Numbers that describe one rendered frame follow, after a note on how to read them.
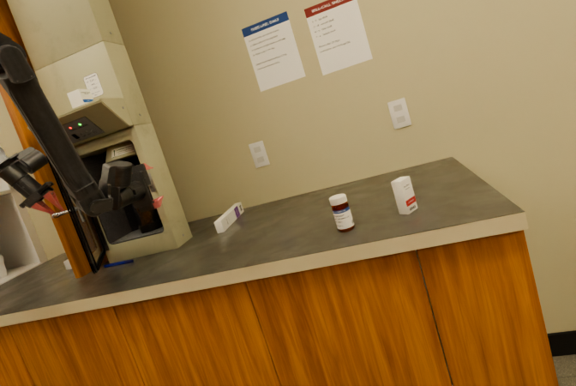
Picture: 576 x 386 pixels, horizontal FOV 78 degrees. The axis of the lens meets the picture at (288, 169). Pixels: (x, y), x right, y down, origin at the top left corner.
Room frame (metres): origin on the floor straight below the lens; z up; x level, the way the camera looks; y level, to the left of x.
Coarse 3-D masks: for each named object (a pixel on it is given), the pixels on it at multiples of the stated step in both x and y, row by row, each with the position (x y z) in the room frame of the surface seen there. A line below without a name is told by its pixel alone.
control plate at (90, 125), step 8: (80, 120) 1.23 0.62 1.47; (88, 120) 1.23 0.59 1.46; (64, 128) 1.25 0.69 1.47; (72, 128) 1.25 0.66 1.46; (80, 128) 1.25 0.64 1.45; (88, 128) 1.25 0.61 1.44; (96, 128) 1.26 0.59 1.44; (72, 136) 1.28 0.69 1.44; (80, 136) 1.29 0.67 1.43; (88, 136) 1.29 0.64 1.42
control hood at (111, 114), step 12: (84, 108) 1.19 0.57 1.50; (96, 108) 1.19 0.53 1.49; (108, 108) 1.19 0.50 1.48; (120, 108) 1.24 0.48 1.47; (60, 120) 1.23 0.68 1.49; (72, 120) 1.23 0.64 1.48; (96, 120) 1.23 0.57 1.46; (108, 120) 1.23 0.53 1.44; (120, 120) 1.23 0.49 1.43; (108, 132) 1.27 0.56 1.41
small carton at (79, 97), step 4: (72, 92) 1.23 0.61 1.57; (76, 92) 1.23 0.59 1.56; (80, 92) 1.22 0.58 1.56; (84, 92) 1.24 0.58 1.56; (88, 92) 1.26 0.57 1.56; (68, 96) 1.24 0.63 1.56; (72, 96) 1.23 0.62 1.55; (76, 96) 1.23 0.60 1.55; (80, 96) 1.22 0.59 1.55; (84, 96) 1.24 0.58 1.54; (88, 96) 1.25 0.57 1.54; (92, 96) 1.27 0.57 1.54; (72, 100) 1.23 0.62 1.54; (76, 100) 1.23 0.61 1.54; (80, 100) 1.23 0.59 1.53; (84, 100) 1.23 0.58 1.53; (88, 100) 1.25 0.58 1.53; (92, 100) 1.26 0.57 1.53; (72, 104) 1.23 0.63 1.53; (76, 104) 1.23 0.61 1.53; (80, 104) 1.23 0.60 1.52
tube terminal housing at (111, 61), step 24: (96, 48) 1.29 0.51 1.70; (120, 48) 1.35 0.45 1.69; (48, 72) 1.35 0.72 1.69; (72, 72) 1.32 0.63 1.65; (120, 72) 1.31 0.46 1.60; (48, 96) 1.36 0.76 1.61; (120, 96) 1.28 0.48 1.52; (144, 120) 1.34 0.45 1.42; (96, 144) 1.33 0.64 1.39; (144, 144) 1.30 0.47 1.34; (168, 192) 1.33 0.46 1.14; (168, 216) 1.28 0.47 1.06; (144, 240) 1.31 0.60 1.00; (168, 240) 1.28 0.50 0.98
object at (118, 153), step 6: (120, 144) 1.35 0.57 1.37; (126, 144) 1.35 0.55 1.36; (132, 144) 1.36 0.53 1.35; (108, 150) 1.36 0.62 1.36; (114, 150) 1.34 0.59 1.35; (120, 150) 1.33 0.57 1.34; (126, 150) 1.34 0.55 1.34; (132, 150) 1.34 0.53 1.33; (108, 156) 1.35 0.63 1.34; (114, 156) 1.33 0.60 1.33; (120, 156) 1.33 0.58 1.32; (126, 156) 1.33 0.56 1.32; (132, 156) 1.49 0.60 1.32
